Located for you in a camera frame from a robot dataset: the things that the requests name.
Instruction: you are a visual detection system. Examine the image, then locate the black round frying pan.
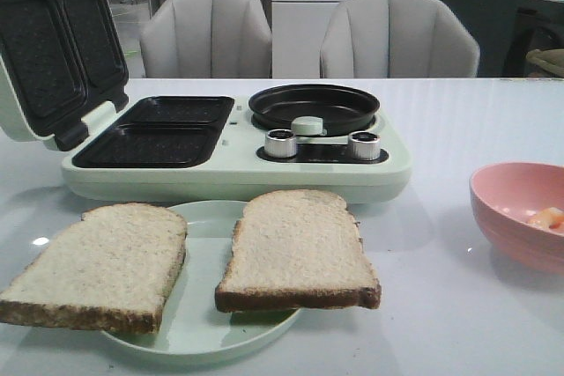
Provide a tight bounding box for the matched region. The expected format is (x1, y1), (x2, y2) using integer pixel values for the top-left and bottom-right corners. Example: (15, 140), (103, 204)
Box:
(249, 84), (380, 136)

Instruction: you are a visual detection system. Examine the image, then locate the right grey upholstered chair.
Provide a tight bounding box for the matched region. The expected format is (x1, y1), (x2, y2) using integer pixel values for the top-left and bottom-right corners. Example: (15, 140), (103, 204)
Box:
(319, 0), (480, 78)

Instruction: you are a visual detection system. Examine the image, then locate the mint green breakfast maker base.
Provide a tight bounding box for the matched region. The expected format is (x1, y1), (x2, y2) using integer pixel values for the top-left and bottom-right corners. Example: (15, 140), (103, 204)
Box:
(62, 96), (412, 203)

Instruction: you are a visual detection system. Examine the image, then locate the left grey upholstered chair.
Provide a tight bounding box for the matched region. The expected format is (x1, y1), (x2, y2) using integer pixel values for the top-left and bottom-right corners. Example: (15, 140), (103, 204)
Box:
(140, 0), (272, 78)

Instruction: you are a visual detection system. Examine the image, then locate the beige cushion at right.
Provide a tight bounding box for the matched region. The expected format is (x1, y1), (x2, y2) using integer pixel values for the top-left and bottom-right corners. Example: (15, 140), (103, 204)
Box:
(525, 48), (563, 77)

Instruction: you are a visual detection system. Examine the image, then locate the mint green round plate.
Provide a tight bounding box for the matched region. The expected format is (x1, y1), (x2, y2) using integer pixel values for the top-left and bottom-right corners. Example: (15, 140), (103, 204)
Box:
(104, 200), (300, 364)

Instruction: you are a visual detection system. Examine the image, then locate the white cabinet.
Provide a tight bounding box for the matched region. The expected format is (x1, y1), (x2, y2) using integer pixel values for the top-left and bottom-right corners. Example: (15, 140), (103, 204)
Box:
(271, 0), (344, 79)

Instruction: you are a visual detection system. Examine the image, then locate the grey upholstered chair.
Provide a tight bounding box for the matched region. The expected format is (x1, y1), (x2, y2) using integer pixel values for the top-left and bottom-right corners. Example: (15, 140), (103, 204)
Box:
(319, 0), (480, 78)
(140, 0), (272, 78)

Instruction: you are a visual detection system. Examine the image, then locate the left silver control knob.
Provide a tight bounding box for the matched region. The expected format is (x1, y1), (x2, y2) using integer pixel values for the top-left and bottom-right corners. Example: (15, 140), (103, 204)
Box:
(263, 129), (298, 159)

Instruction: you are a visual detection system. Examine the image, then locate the cooked shrimp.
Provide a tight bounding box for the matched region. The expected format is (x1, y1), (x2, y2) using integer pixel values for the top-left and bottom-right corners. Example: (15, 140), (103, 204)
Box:
(527, 207), (563, 232)

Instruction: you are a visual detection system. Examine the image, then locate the pink bowl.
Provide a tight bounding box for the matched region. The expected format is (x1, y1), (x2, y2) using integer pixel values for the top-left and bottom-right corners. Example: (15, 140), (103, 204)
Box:
(470, 162), (563, 275)

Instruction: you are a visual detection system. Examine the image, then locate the silver control knob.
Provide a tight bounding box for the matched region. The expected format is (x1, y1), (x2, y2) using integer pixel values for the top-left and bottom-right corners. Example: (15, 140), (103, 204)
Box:
(263, 129), (298, 159)
(347, 131), (381, 161)

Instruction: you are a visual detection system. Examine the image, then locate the mint green sandwich maker lid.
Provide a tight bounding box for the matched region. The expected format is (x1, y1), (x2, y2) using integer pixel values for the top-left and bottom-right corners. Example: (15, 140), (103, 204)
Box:
(1, 0), (129, 151)

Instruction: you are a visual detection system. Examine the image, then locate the bread slice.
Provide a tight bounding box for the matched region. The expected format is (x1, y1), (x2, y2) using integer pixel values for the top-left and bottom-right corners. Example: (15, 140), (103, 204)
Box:
(1, 203), (188, 335)
(215, 189), (382, 313)

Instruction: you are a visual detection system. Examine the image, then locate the right silver control knob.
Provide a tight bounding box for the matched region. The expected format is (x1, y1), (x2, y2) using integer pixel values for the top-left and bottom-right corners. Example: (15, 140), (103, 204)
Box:
(347, 131), (381, 161)

